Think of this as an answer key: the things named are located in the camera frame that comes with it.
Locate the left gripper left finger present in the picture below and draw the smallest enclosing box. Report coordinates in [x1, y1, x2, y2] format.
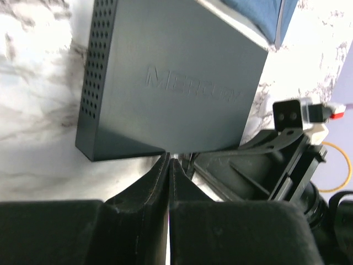
[1, 153, 170, 264]

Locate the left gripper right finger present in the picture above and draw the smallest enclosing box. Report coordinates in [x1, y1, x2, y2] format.
[169, 159, 323, 264]

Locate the blue cloth placemat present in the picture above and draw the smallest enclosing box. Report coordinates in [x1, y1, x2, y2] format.
[223, 0, 298, 49]

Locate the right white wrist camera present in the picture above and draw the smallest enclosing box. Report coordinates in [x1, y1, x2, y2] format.
[272, 99, 347, 144]

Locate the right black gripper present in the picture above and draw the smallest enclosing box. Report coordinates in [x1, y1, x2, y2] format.
[193, 129, 352, 264]

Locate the black network switch box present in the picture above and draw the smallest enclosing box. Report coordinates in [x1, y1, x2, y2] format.
[76, 0, 269, 161]

